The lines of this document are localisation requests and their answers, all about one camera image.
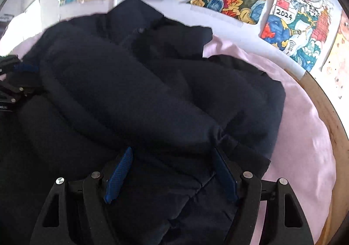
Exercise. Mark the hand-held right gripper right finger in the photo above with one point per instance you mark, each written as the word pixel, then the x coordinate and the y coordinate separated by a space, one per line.
pixel 225 176

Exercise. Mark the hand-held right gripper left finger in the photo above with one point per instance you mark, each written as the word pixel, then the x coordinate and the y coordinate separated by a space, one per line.
pixel 120 176

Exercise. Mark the dark navy jacket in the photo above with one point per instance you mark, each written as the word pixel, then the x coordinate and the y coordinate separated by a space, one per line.
pixel 122 84

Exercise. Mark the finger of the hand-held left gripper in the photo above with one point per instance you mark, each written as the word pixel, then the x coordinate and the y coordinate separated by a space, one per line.
pixel 24 67
pixel 19 89

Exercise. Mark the yellow pig drawing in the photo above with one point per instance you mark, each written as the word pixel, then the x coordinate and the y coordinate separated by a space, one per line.
pixel 340 56

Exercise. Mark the pink blanket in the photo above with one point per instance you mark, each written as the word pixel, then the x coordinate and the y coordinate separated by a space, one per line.
pixel 300 138

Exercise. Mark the bright window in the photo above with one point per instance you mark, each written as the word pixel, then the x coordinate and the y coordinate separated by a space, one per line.
pixel 21 24

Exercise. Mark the wooden bed frame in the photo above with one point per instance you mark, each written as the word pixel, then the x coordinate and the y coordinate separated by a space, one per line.
pixel 327 114

